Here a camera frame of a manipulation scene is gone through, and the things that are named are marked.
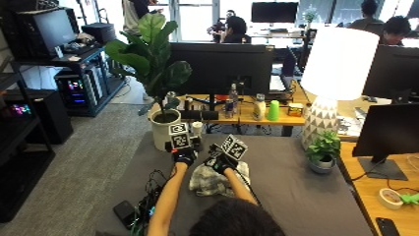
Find black shelf rack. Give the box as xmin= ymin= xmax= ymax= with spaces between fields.
xmin=0 ymin=60 xmax=56 ymax=224

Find clear water bottle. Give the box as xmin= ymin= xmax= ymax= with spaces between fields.
xmin=227 ymin=83 xmax=241 ymax=114

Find black monitor on metal desk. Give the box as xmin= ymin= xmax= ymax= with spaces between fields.
xmin=15 ymin=7 xmax=81 ymax=59

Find grey white mottled cloth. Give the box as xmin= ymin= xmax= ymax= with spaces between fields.
xmin=188 ymin=160 xmax=251 ymax=198

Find person's left hand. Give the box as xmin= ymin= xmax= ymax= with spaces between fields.
xmin=165 ymin=136 xmax=203 ymax=167

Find green toy figure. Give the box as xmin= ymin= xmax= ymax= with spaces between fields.
xmin=398 ymin=193 xmax=419 ymax=207

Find white marker cube glove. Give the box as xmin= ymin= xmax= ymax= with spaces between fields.
xmin=219 ymin=134 xmax=249 ymax=161
xmin=168 ymin=122 xmax=194 ymax=150

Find black monitor on stand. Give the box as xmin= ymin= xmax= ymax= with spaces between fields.
xmin=166 ymin=41 xmax=277 ymax=112

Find yellow small box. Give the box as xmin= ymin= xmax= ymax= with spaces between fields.
xmin=287 ymin=102 xmax=305 ymax=118

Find black monitor with square foot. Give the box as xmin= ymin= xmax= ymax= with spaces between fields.
xmin=351 ymin=102 xmax=419 ymax=182

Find small grey plant pot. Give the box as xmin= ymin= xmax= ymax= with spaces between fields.
xmin=307 ymin=154 xmax=337 ymax=175

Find wooden side desk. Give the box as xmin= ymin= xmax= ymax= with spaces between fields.
xmin=335 ymin=96 xmax=419 ymax=236

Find person's right hand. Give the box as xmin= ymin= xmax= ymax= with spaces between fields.
xmin=202 ymin=143 xmax=241 ymax=175

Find white lamp shade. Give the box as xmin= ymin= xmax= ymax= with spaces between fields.
xmin=299 ymin=27 xmax=380 ymax=101

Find black box case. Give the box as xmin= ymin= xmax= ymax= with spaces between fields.
xmin=80 ymin=22 xmax=118 ymax=45

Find computer tower with coloured lights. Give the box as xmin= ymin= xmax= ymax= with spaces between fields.
xmin=53 ymin=69 xmax=105 ymax=110

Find small green plant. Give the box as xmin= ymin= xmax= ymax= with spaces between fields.
xmin=303 ymin=130 xmax=342 ymax=164

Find white round plant pot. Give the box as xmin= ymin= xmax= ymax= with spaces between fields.
xmin=148 ymin=108 xmax=184 ymax=152

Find black smartphone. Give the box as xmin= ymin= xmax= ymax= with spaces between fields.
xmin=375 ymin=216 xmax=400 ymax=236

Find white marker cube left glove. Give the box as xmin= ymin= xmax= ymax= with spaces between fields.
xmin=168 ymin=122 xmax=194 ymax=150

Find large-leaf green plant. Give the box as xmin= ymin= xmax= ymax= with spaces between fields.
xmin=104 ymin=12 xmax=194 ymax=121

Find small white cup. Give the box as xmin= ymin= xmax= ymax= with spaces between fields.
xmin=192 ymin=121 xmax=205 ymax=136

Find black wide background monitor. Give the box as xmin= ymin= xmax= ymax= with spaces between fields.
xmin=250 ymin=1 xmax=299 ymax=25

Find bundle of black cables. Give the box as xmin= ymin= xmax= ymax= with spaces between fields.
xmin=128 ymin=169 xmax=170 ymax=236

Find dark drink can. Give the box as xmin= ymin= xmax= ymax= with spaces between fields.
xmin=222 ymin=97 xmax=235 ymax=119

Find white tape roll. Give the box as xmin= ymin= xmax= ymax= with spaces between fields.
xmin=376 ymin=188 xmax=404 ymax=210

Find white grey patterned lamp base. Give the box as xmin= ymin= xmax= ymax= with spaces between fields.
xmin=301 ymin=95 xmax=340 ymax=150

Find black flat device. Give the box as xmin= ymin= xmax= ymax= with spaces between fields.
xmin=113 ymin=200 xmax=138 ymax=230

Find black metal desk frame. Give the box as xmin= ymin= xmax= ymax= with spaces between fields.
xmin=11 ymin=45 xmax=128 ymax=118

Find white marker cube right glove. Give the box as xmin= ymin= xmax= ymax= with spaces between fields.
xmin=219 ymin=134 xmax=249 ymax=161

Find black cabinet with glowing lights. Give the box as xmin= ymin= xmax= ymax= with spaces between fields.
xmin=1 ymin=88 xmax=74 ymax=146

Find black monitor beside lamp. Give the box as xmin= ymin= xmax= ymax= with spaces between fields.
xmin=362 ymin=44 xmax=419 ymax=103

